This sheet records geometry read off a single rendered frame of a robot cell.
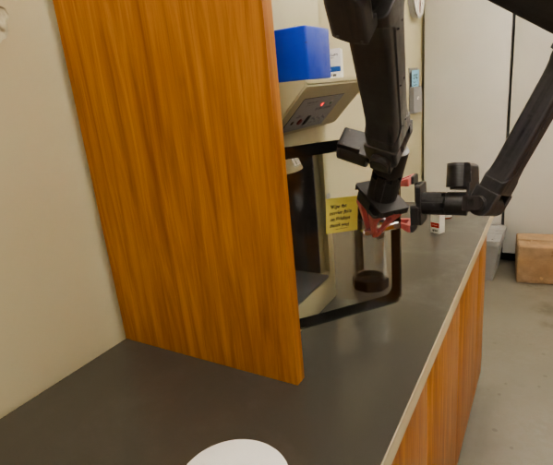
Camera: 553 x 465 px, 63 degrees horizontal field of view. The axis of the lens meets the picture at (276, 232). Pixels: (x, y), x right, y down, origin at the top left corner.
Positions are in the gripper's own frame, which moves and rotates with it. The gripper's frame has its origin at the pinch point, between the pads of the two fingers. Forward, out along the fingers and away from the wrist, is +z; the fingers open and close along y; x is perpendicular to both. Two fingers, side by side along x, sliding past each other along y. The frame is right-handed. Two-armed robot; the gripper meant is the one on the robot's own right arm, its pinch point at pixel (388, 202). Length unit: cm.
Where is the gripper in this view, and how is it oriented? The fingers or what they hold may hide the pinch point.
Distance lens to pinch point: 123.5
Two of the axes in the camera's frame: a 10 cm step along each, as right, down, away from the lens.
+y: -1.1, -9.5, -2.8
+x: -5.0, 3.0, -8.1
